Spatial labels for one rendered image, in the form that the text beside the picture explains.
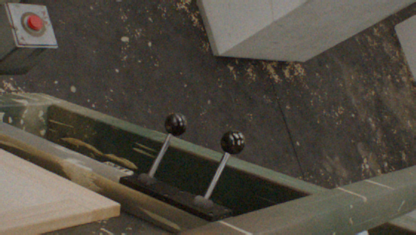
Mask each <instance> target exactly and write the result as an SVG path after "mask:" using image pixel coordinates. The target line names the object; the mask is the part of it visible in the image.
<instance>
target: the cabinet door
mask: <svg viewBox="0 0 416 235"><path fill-rule="evenodd" d="M119 215H120V205H119V204H118V203H116V202H113V201H112V200H110V199H107V198H105V197H103V196H101V195H99V194H97V193H95V192H93V191H91V190H88V189H86V188H84V187H82V186H79V185H78V184H75V183H73V182H72V181H69V180H67V179H65V178H63V177H61V176H58V175H56V174H54V173H52V172H49V171H47V170H45V169H43V168H41V167H38V166H36V165H35V164H32V163H30V162H28V161H26V160H24V159H22V158H19V157H17V156H15V155H13V154H11V153H9V152H6V151H4V150H3V149H0V235H36V234H42V233H45V232H49V231H55V230H59V229H62V228H68V227H71V226H75V225H81V224H84V223H88V222H93V221H97V220H101V219H105V218H109V217H113V216H119Z"/></svg>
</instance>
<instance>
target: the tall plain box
mask: <svg viewBox="0 0 416 235"><path fill-rule="evenodd" d="M415 1H416V0H196V2H197V5H198V9H199V11H200V15H201V18H202V21H203V23H204V27H205V31H206V33H207V37H208V39H209V43H210V46H211V49H212V52H213V55H215V56H225V57H243V58H252V59H270V60H278V61H288V62H293V61H300V62H304V61H306V60H308V59H310V58H312V57H314V56H316V55H317V54H320V53H321V52H323V51H325V50H327V49H329V48H330V47H332V46H334V45H336V44H338V43H340V42H341V41H343V40H345V39H347V38H349V37H350V36H353V35H354V34H356V33H358V32H360V31H362V30H364V29H366V28H367V27H369V26H371V25H373V24H375V23H377V22H378V21H380V20H382V19H384V18H386V17H387V16H390V15H391V14H393V13H395V12H397V11H399V10H401V9H403V8H404V7H406V6H408V5H410V4H412V3H414V2H415Z"/></svg>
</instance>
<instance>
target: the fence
mask: <svg viewBox="0 0 416 235"><path fill-rule="evenodd" d="M0 149H3V150H4V151H6V152H9V153H11V154H13V155H15V156H17V157H19V158H22V159H24V160H26V161H28V162H30V163H32V164H35V165H36V166H38V167H41V168H43V169H45V170H47V171H49V172H52V173H54V174H56V175H58V176H61V177H63V178H65V179H67V180H69V181H72V182H73V183H75V184H78V185H79V186H82V187H84V188H86V189H88V190H91V191H93V192H95V193H97V194H99V195H101V196H103V197H105V198H107V199H110V200H112V201H113V202H116V203H118V204H119V205H120V209H122V210H124V211H126V212H128V213H133V214H134V215H136V216H139V217H140V218H143V219H145V220H147V221H149V222H151V223H154V224H156V225H158V226H160V227H162V228H164V229H167V230H168V231H171V232H172V233H174V234H176V233H179V232H182V231H187V230H189V229H192V228H196V227H199V226H202V225H207V224H209V223H213V222H209V221H207V220H205V219H202V218H200V217H198V216H195V215H193V214H191V213H189V212H187V211H185V210H180V209H178V208H176V207H173V206H171V205H168V204H167V203H165V202H162V201H160V200H157V199H155V198H152V197H151V196H147V195H146V194H144V193H141V192H139V191H136V190H134V189H132V188H130V187H127V186H125V185H123V184H120V183H119V180H120V177H122V176H130V175H129V174H128V173H124V172H122V171H120V170H117V169H115V168H113V167H110V166H108V165H106V164H104V163H101V162H99V161H96V160H94V159H92V158H89V157H87V156H84V155H82V154H79V153H78V152H74V151H73V150H70V149H67V148H65V147H62V146H60V145H58V144H55V143H53V142H50V141H48V140H45V139H44V138H40V137H38V136H36V135H33V134H31V133H29V132H26V131H24V130H22V129H19V128H16V127H14V126H11V125H7V124H6V123H2V122H1V121H0ZM231 217H233V216H231ZM231 217H228V218H231ZM228 218H225V219H228ZM220 220H223V219H220ZM220 220H218V221H220ZM215 222H217V221H215Z"/></svg>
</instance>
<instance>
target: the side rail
mask: <svg viewBox="0 0 416 235"><path fill-rule="evenodd" d="M166 136H167V135H166V134H163V133H161V132H158V131H155V130H153V129H149V128H146V127H144V126H140V125H137V124H135V123H129V122H126V121H124V120H120V119H117V118H115V117H111V116H108V115H105V114H103V113H100V112H96V111H94V110H91V109H87V108H85V107H82V106H78V105H76V104H73V103H52V104H51V113H50V122H49V126H48V141H50V142H53V143H55V144H58V145H60V146H62V147H65V148H67V149H70V150H73V151H74V152H78V153H79V154H82V155H84V156H87V157H89V158H92V159H94V160H96V161H99V162H101V163H104V162H107V161H108V162H110V163H112V164H116V165H117V166H120V167H122V168H125V169H127V170H130V171H132V172H133V173H135V174H140V173H145V174H148V172H149V170H150V168H151V166H152V164H153V162H154V160H155V158H156V156H157V154H158V153H159V151H160V148H161V147H162V145H163V142H164V141H165V139H166ZM222 156H223V153H220V152H216V151H214V150H211V149H207V148H205V147H201V146H198V145H196V144H192V143H190V142H188V141H184V140H181V139H179V138H175V137H173V139H172V141H171V143H170V145H169V147H168V149H167V151H166V152H165V154H164V156H163V158H162V160H161V162H160V164H159V166H158V168H157V170H156V172H155V174H154V176H153V177H155V178H156V179H157V180H159V181H162V182H164V183H167V184H170V185H172V186H173V187H176V188H179V189H181V190H184V191H186V192H188V193H191V194H193V195H195V196H202V197H203V195H204V193H205V191H206V189H207V187H208V185H209V183H210V181H211V179H212V177H213V175H214V173H215V170H216V168H217V166H218V164H219V162H220V160H221V158H222ZM327 190H329V189H326V188H324V187H320V186H317V185H315V184H311V183H308V182H306V181H302V180H299V179H297V178H293V177H290V176H286V175H284V174H281V173H278V172H276V171H273V170H270V169H268V168H265V167H261V166H259V165H256V164H252V163H250V162H247V161H243V160H241V159H238V158H234V157H232V156H230V157H229V159H228V161H227V163H226V165H225V167H224V169H223V172H222V174H221V176H220V178H219V180H218V182H217V184H216V186H215V188H214V190H213V192H212V195H211V196H210V198H209V200H211V201H212V202H213V203H215V204H217V205H220V206H222V207H225V208H228V209H230V210H232V211H233V215H232V216H238V215H241V214H247V213H252V212H254V211H257V210H262V209H265V208H268V207H272V206H275V205H280V204H282V203H285V202H289V201H293V200H295V199H300V198H303V197H306V196H311V195H313V194H317V193H321V192H324V191H327ZM366 232H367V233H368V235H416V219H415V218H412V217H410V216H406V215H404V216H401V217H398V218H396V219H393V220H391V221H389V222H387V223H384V224H382V225H379V226H377V227H375V228H372V229H370V230H367V231H366Z"/></svg>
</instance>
